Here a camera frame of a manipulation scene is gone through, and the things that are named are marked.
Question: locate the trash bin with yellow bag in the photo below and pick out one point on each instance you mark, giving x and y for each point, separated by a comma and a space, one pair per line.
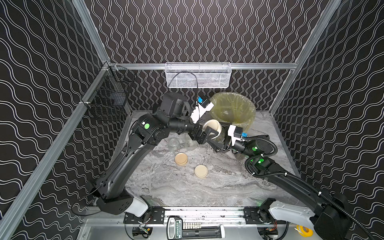
233, 108

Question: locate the jar with cream lid back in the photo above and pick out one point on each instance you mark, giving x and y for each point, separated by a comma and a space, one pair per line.
222, 137

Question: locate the black wire basket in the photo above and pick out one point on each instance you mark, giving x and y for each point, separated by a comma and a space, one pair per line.
109, 101

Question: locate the jar with red lid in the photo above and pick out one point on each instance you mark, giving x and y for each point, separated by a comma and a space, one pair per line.
239, 156

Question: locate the cream lid of back jar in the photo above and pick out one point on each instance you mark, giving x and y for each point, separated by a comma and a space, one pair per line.
213, 124

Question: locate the tan jar lid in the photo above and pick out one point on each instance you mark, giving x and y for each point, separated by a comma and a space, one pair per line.
181, 159

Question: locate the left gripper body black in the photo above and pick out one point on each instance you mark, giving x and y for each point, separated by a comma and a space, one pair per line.
195, 130

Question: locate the jar with cream lid front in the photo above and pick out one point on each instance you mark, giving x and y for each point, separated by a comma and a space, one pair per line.
191, 145

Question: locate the yellow tape roll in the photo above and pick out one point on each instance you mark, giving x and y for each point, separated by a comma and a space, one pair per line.
304, 232

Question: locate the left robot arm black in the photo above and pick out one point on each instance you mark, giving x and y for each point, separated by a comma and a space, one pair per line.
173, 115

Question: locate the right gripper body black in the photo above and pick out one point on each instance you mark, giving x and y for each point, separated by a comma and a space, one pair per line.
226, 142

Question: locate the jar with cream lid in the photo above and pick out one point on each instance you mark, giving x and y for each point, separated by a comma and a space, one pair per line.
222, 137
191, 145

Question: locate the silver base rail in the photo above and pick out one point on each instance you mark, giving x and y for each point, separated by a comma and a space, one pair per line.
158, 217

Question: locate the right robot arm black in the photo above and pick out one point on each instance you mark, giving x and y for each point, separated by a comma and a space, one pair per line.
323, 213

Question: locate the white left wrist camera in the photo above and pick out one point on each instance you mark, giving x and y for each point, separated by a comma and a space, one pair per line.
202, 106

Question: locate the white wire mesh basket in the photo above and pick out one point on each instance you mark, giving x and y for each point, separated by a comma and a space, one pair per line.
198, 75

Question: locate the glass jar with tea leaves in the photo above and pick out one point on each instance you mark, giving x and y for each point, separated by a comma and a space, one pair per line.
173, 144

